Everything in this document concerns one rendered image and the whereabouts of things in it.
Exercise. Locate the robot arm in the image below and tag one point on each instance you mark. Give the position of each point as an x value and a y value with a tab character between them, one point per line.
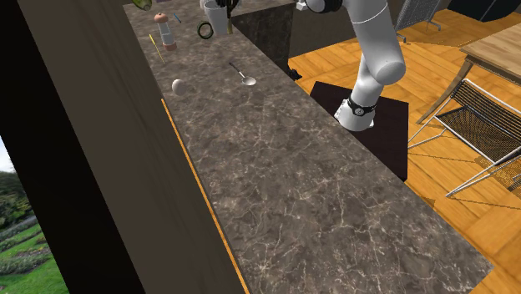
370	49

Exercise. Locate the silver metal spoon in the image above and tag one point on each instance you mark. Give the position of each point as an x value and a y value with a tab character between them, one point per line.
247	78

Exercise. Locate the pale egg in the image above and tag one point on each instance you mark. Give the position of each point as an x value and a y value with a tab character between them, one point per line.
178	87

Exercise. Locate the dark robot stand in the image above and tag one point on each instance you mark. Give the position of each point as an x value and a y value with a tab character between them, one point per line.
386	130

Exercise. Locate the white utensil holder cup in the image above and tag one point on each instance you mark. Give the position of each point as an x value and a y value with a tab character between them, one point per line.
216	18

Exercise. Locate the thin yellow stick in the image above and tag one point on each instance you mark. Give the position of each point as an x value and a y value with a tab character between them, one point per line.
156	48

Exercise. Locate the clear grinder with brown caps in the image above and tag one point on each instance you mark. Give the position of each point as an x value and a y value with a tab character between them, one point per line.
166	34

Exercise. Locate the small blue pen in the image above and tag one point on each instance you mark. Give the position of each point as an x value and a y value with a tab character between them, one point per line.
177	18

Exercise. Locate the green glass bottle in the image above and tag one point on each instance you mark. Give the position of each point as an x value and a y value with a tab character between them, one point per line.
142	3

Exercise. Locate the grey mesh chair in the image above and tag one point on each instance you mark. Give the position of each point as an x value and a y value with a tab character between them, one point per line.
415	14

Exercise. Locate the wooden dining table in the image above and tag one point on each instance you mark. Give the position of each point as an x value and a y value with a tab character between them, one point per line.
494	47

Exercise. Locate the window with garden view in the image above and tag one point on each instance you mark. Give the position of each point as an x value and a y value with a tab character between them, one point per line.
22	244

